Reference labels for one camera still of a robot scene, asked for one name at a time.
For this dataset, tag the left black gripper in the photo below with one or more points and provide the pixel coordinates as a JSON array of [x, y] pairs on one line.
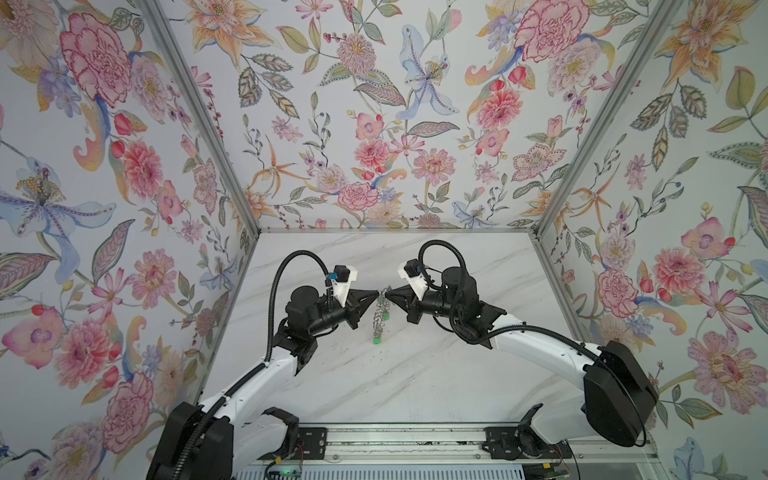
[[351, 309]]

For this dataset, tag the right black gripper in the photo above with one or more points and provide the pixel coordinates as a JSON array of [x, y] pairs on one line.
[[411, 306]]

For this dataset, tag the round metal key organizer disc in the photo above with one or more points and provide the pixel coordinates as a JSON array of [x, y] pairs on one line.
[[381, 313]]

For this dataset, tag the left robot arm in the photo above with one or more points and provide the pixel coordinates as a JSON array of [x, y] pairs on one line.
[[221, 436]]

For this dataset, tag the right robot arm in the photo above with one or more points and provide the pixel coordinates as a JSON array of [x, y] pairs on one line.
[[614, 399]]

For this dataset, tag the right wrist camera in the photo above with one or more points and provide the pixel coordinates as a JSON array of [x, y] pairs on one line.
[[412, 272]]

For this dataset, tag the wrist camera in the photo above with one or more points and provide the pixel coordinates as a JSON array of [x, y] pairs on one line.
[[412, 272], [341, 279]]

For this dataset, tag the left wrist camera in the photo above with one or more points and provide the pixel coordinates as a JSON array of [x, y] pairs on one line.
[[341, 279]]

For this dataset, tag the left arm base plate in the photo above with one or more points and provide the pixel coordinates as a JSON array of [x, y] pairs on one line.
[[305, 443]]

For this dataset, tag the aluminium mounting rail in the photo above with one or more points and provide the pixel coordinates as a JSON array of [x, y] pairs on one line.
[[452, 443]]

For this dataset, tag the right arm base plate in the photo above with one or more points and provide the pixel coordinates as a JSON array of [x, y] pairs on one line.
[[514, 443]]

